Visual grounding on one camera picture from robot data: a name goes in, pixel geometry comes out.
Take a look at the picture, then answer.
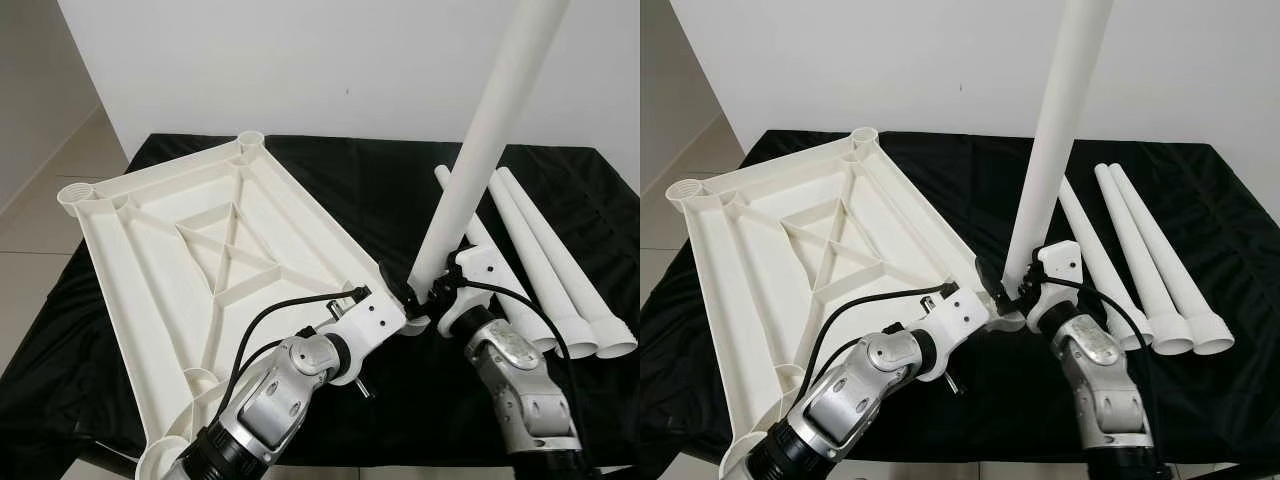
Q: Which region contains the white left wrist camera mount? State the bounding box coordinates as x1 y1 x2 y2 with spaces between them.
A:
318 288 406 386
910 283 991 381

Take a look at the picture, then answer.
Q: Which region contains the white plastic table leg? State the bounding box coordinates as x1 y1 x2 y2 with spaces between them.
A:
408 0 571 291
1003 0 1116 286
1058 175 1153 353
1094 165 1196 356
500 165 639 359
435 165 561 351
487 168 601 359
1108 163 1236 357

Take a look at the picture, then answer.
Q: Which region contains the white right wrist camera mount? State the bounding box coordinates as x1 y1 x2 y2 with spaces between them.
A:
1025 240 1083 331
438 245 499 336

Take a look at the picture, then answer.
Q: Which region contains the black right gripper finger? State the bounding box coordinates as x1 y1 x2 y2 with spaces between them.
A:
378 262 416 316
972 258 1006 311

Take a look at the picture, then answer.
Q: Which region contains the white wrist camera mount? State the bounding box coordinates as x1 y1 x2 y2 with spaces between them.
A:
438 245 499 336
318 288 406 386
910 283 991 381
1025 240 1083 331

